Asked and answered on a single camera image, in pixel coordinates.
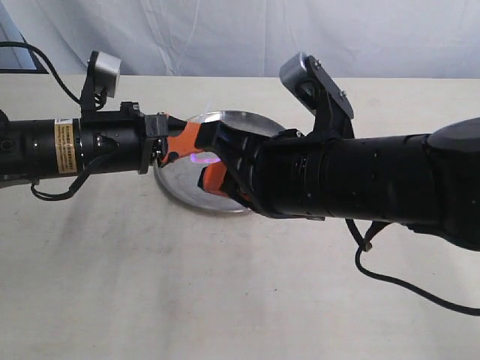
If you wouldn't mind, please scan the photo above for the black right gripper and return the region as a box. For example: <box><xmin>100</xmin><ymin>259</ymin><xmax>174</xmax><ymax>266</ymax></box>
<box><xmin>196</xmin><ymin>121</ymin><xmax>326</xmax><ymax>221</ymax></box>

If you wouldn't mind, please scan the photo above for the white backdrop cloth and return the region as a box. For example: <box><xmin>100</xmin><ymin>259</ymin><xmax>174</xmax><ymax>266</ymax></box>
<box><xmin>1</xmin><ymin>1</ymin><xmax>479</xmax><ymax>78</ymax></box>

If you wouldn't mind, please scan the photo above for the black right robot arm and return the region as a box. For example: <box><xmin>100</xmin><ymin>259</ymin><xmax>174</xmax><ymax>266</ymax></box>
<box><xmin>195</xmin><ymin>118</ymin><xmax>479</xmax><ymax>251</ymax></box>

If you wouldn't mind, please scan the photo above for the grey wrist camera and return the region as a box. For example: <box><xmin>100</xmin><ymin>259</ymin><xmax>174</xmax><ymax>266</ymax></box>
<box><xmin>79</xmin><ymin>50</ymin><xmax>122</xmax><ymax>117</ymax></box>
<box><xmin>279</xmin><ymin>52</ymin><xmax>355</xmax><ymax>139</ymax></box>

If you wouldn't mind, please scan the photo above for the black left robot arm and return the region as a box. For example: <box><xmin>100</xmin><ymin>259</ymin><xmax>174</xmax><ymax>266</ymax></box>
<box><xmin>1</xmin><ymin>102</ymin><xmax>200</xmax><ymax>185</ymax></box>

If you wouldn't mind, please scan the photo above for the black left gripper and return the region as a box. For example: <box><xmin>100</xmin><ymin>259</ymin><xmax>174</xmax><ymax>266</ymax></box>
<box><xmin>76</xmin><ymin>101</ymin><xmax>204</xmax><ymax>174</ymax></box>

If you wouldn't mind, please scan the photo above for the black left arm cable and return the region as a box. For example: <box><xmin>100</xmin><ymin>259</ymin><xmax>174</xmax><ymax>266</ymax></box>
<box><xmin>0</xmin><ymin>40</ymin><xmax>117</xmax><ymax>202</ymax></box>

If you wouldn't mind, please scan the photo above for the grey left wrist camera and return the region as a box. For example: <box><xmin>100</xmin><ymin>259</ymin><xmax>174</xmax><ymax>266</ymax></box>
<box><xmin>79</xmin><ymin>50</ymin><xmax>122</xmax><ymax>117</ymax></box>

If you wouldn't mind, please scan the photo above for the round stainless steel plate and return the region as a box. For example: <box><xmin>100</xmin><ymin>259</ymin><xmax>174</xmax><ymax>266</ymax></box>
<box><xmin>153</xmin><ymin>109</ymin><xmax>288</xmax><ymax>215</ymax></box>

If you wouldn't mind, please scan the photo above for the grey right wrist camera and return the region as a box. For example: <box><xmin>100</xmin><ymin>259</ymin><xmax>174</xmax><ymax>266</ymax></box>
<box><xmin>279</xmin><ymin>52</ymin><xmax>355</xmax><ymax>139</ymax></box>

